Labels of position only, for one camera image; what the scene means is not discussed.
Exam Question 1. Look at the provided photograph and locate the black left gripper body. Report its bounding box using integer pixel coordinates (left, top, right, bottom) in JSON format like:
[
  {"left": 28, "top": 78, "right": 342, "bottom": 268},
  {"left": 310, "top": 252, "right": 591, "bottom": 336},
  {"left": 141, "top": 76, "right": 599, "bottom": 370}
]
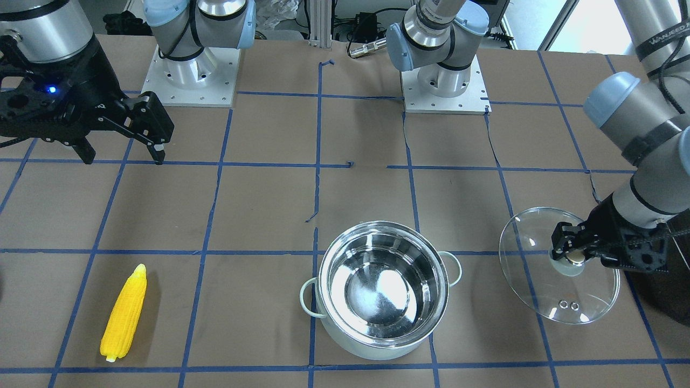
[{"left": 579, "top": 194, "right": 682, "bottom": 273}]

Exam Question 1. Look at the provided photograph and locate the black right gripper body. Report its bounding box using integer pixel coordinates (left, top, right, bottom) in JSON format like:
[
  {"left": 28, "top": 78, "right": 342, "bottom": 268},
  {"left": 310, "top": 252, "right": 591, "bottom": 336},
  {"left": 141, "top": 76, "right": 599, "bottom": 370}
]
[{"left": 0, "top": 35, "right": 176, "bottom": 162}]

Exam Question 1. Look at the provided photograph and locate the glass pot lid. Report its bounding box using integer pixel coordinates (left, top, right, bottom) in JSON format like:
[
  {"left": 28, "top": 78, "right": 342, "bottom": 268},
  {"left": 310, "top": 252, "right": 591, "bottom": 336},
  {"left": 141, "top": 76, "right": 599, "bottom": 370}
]
[{"left": 499, "top": 207, "right": 622, "bottom": 324}]

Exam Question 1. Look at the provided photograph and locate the yellow corn cob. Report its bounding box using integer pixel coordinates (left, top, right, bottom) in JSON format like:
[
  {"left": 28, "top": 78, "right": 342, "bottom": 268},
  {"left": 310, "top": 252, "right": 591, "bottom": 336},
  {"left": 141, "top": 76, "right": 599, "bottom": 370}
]
[{"left": 99, "top": 264, "right": 147, "bottom": 363}]

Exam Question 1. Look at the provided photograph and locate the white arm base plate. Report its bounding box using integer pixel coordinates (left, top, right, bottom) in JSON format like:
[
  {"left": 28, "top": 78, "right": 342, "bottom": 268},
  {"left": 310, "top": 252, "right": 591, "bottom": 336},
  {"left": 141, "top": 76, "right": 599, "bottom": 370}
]
[
  {"left": 400, "top": 56, "right": 492, "bottom": 115},
  {"left": 141, "top": 47, "right": 243, "bottom": 108}
]

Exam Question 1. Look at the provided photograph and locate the aluminium frame post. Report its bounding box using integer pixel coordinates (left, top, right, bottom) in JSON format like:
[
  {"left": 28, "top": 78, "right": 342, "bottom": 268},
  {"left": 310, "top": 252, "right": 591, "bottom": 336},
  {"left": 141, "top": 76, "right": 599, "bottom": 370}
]
[{"left": 306, "top": 0, "right": 334, "bottom": 51}]

